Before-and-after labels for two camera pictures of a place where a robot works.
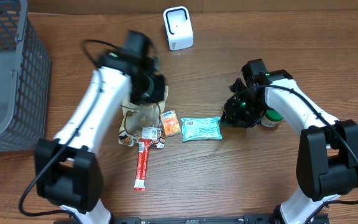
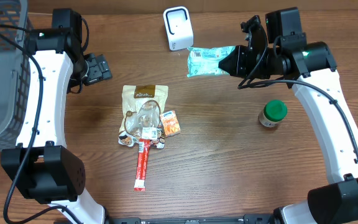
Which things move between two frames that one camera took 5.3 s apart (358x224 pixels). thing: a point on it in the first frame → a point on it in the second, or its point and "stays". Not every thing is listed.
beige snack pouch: x=143 y=121 stays
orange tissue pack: x=171 y=123 stays
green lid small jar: x=271 y=118 stays
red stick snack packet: x=143 y=154 stays
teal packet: x=201 y=128 → x=204 y=61
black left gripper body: x=144 y=86 → x=97 y=70
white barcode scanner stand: x=179 y=28 stays
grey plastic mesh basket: x=15 y=78 stays
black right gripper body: x=247 y=112 → x=245 y=65
